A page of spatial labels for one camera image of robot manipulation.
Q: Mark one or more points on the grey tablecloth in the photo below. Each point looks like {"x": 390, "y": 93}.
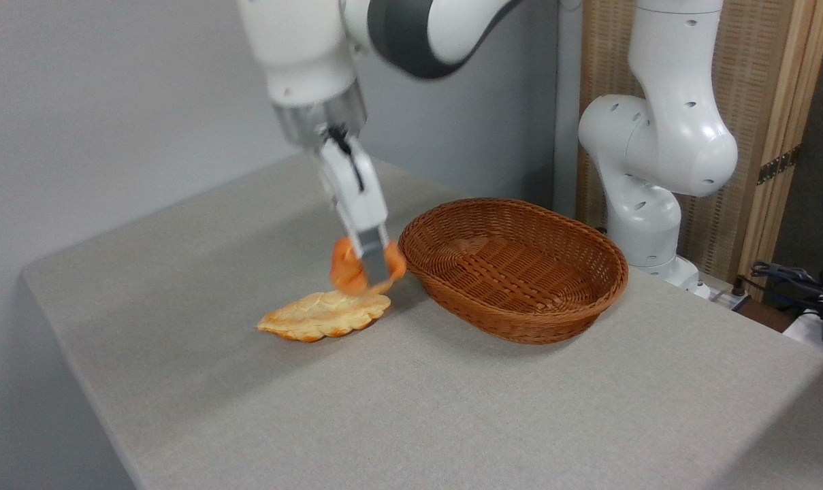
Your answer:
{"x": 411, "y": 408}

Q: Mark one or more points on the flat leaf-shaped pale bread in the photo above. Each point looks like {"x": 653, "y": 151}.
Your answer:
{"x": 323, "y": 316}

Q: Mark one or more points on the brown wicker oval basket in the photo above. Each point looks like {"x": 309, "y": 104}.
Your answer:
{"x": 513, "y": 269}

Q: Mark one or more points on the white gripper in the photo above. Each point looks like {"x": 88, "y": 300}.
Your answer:
{"x": 357, "y": 194}

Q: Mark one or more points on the white power strip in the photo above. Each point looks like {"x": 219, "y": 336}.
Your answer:
{"x": 728, "y": 297}

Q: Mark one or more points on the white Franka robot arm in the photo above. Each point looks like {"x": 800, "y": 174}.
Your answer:
{"x": 663, "y": 136}

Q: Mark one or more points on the brass screen hinge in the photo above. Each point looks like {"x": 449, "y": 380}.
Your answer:
{"x": 779, "y": 165}

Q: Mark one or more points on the round orange bread bun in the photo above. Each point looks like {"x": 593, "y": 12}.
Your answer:
{"x": 346, "y": 269}

